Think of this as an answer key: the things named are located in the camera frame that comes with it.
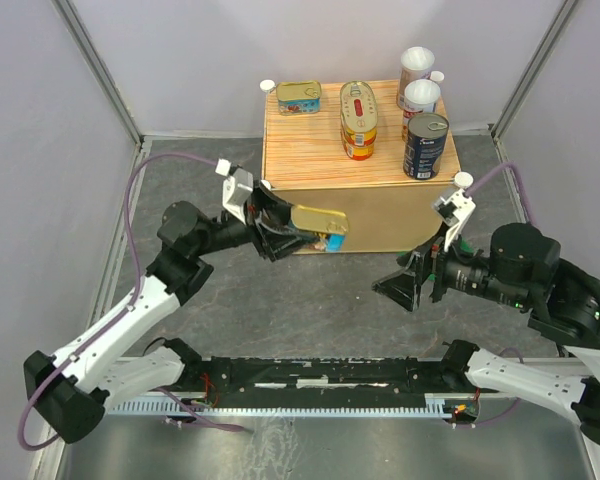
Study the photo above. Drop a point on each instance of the blue rectangular luncheon meat tin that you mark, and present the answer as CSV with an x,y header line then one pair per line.
x,y
296,98

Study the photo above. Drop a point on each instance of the gold oval fish tin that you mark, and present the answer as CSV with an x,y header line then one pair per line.
x,y
357,152

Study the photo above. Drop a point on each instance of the gold rectangular meat tin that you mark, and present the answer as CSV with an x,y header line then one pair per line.
x,y
329,226

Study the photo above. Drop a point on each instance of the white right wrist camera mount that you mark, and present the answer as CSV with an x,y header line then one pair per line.
x,y
455,211

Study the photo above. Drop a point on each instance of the dark blue round can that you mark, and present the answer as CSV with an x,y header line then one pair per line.
x,y
424,145

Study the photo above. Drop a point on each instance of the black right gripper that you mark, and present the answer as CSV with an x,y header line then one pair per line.
x,y
403,286

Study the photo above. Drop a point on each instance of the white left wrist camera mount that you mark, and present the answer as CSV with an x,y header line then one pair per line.
x,y
237,188

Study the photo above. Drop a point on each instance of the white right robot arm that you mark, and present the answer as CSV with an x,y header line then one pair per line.
x,y
524,270

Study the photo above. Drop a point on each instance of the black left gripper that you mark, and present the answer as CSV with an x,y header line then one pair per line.
x,y
275,245

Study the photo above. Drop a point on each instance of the wooden cube cabinet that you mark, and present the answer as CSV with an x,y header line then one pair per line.
x,y
305,163

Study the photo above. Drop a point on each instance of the oval red fish tin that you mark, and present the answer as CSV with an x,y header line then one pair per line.
x,y
358,113

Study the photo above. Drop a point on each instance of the grey slotted cable duct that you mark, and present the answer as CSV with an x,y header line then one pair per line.
x,y
159,404

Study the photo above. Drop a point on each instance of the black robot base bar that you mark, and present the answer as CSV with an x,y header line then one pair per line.
x,y
316,383

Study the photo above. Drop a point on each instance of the green cloth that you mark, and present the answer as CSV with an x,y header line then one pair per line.
x,y
437,242

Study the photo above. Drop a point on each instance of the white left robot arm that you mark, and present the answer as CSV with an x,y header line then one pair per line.
x,y
73,388

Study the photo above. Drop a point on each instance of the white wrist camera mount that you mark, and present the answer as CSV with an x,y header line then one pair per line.
x,y
455,211
237,188

